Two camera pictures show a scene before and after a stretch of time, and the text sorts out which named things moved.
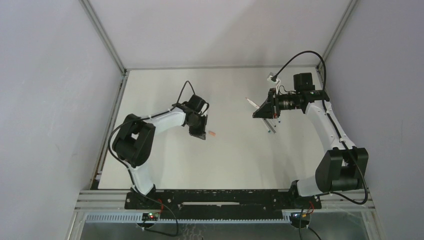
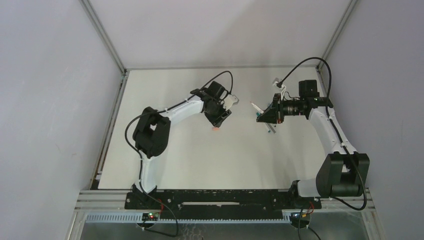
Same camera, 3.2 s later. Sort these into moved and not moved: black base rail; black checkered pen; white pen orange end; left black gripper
Moved: white pen orange end; left black gripper
Not moved: black checkered pen; black base rail
